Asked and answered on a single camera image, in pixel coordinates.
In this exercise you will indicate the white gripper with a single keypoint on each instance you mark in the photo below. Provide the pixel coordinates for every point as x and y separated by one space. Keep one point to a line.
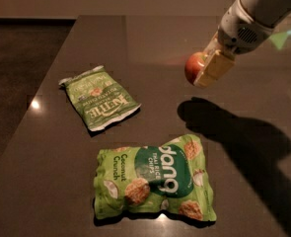
240 32

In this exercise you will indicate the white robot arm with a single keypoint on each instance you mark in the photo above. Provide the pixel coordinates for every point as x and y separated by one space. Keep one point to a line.
267 12

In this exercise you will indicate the red apple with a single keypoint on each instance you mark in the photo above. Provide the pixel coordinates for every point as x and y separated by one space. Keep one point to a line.
193 66

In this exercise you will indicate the green Kettle chips bag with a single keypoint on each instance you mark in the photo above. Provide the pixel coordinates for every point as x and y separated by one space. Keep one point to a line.
98 99

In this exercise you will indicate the green Dang rice chips bag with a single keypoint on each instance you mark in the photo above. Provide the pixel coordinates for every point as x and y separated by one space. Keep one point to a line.
150 179

